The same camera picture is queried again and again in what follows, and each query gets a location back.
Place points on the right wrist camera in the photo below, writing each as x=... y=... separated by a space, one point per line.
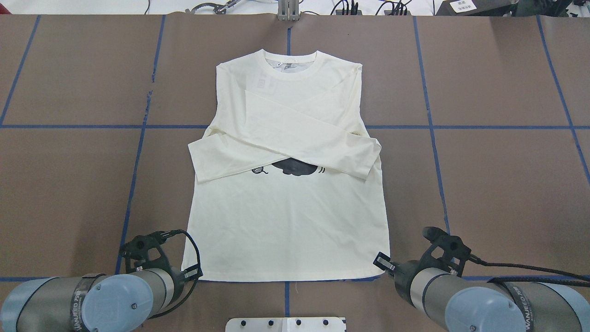
x=446 y=252

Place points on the black box with label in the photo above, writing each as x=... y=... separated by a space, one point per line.
x=503 y=8

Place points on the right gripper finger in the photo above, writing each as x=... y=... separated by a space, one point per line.
x=383 y=262

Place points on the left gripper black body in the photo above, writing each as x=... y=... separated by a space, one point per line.
x=179 y=277

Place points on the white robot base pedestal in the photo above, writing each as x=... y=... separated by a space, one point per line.
x=287 y=324

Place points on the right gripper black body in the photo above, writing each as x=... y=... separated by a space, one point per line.
x=404 y=273

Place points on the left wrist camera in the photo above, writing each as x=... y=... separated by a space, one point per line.
x=145 y=252

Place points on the cream long-sleeve cat shirt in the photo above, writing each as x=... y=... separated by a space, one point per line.
x=288 y=182

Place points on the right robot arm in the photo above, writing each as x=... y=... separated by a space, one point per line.
x=499 y=305

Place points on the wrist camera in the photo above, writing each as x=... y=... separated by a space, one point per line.
x=446 y=252
x=145 y=252

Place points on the aluminium frame post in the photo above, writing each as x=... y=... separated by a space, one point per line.
x=288 y=10

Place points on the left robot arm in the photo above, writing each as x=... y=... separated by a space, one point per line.
x=95 y=302

